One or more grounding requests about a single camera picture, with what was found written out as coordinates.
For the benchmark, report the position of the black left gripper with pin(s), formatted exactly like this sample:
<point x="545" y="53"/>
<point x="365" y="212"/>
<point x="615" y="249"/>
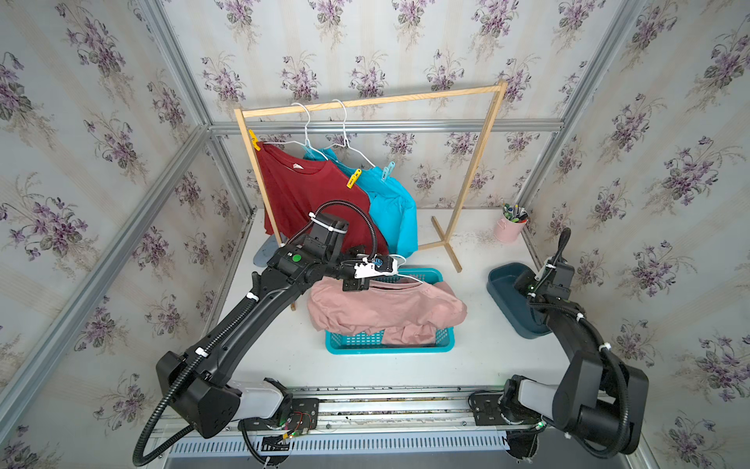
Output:
<point x="356" y="284"/>

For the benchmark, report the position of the pink t-shirt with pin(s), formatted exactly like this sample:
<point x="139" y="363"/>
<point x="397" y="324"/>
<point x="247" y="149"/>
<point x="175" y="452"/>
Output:
<point x="407" y="314"/>

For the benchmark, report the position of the white wire hanger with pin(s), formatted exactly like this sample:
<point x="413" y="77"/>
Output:
<point x="405" y="272"/>

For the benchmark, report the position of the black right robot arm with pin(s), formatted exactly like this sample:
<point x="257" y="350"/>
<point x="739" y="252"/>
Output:
<point x="600" y="402"/>

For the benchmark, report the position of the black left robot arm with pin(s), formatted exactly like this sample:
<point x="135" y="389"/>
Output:
<point x="196" y="395"/>

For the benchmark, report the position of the white hanger under turquoise shirt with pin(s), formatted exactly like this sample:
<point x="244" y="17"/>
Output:
<point x="345" y="142"/>

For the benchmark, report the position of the turquoise t-shirt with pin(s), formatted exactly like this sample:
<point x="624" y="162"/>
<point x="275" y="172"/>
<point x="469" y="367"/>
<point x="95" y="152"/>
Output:
<point x="392" y="209"/>

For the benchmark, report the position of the grey blue sponge pad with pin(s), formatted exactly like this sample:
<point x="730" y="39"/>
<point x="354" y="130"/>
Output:
<point x="265" y="252"/>

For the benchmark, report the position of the yellow clothespin right on red shirt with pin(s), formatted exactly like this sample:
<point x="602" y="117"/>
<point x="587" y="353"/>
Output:
<point x="354" y="178"/>

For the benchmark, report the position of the yellow clothespin on red shirt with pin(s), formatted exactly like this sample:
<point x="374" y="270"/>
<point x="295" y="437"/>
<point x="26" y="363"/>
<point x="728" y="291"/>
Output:
<point x="354" y="178"/>
<point x="254" y="140"/>

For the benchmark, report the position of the dark red t-shirt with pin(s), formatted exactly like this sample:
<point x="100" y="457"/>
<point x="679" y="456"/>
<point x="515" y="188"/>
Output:
<point x="297" y="187"/>

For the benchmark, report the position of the light blue clothespin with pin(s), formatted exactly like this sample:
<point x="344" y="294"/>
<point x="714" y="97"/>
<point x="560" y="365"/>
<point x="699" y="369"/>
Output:
<point x="388" y="170"/>

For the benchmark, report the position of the yellow clothespin left on red shirt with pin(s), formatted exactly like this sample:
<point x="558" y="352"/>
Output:
<point x="254" y="140"/>

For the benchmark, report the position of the pink metal pen bucket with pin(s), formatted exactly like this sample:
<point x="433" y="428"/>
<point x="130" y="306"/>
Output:
<point x="512" y="223"/>

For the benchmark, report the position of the dark teal plastic tub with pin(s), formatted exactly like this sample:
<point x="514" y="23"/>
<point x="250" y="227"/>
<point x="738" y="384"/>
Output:
<point x="501" y="287"/>

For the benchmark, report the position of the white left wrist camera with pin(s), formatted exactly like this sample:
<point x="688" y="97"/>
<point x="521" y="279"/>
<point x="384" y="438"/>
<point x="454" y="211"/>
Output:
<point x="378" y="266"/>

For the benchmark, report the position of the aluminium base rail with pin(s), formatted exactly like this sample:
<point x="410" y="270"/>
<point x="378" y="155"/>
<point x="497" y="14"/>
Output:
<point x="378" y="422"/>

